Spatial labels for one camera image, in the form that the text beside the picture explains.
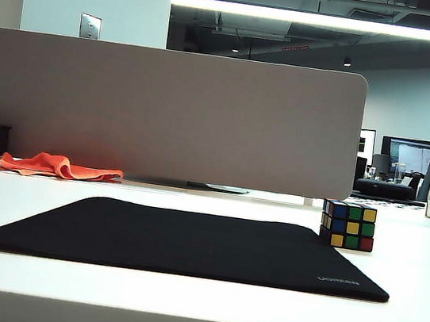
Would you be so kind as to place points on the black computer monitor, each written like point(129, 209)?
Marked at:
point(408, 154)

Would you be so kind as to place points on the orange cloth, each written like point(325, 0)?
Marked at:
point(58, 166)

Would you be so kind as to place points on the wide beige desk divider panel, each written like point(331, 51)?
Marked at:
point(165, 114)

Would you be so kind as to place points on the white framed board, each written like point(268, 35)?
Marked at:
point(366, 144)

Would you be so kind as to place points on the silver wall switch plate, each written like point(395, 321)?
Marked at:
point(90, 26)

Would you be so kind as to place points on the grey office chair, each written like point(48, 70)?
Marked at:
point(379, 163)

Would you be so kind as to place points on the multicolour Rubik's cube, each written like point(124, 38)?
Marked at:
point(348, 227)

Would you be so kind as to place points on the black round ottoman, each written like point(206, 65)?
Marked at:
point(383, 188)

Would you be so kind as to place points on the long white ceiling light strip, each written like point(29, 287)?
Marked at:
point(319, 19)

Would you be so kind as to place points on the white divider support foot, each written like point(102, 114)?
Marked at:
point(308, 201)

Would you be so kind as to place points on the black ceiling spot lamp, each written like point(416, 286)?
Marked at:
point(347, 62)

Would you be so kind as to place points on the black UGREEN mouse pad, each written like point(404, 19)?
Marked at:
point(171, 243)

